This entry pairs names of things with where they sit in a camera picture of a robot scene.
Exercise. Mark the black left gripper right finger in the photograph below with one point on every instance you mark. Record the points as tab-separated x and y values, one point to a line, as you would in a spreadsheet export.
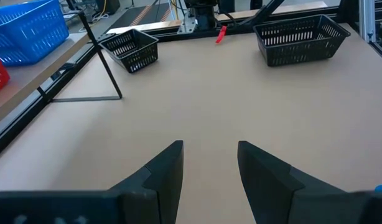
272	193

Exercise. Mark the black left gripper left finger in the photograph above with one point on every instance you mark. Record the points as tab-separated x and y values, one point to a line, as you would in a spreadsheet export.
160	186

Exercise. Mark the black plastic slotted basket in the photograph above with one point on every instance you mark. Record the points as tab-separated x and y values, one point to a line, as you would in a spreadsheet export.
300	46
132	53

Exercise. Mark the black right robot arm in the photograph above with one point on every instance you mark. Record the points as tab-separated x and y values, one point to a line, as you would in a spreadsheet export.
203	14

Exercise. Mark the small red tag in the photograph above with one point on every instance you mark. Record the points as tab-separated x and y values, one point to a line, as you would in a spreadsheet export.
221	35

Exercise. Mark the black hazard-striped floor mat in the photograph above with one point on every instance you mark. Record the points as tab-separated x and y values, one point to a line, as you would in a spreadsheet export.
128	17

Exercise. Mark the wooden shelf with black frame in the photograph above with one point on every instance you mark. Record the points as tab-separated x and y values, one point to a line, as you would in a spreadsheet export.
29	77

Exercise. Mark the silver aluminium frame post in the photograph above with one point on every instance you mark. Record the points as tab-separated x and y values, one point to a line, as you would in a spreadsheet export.
367	18

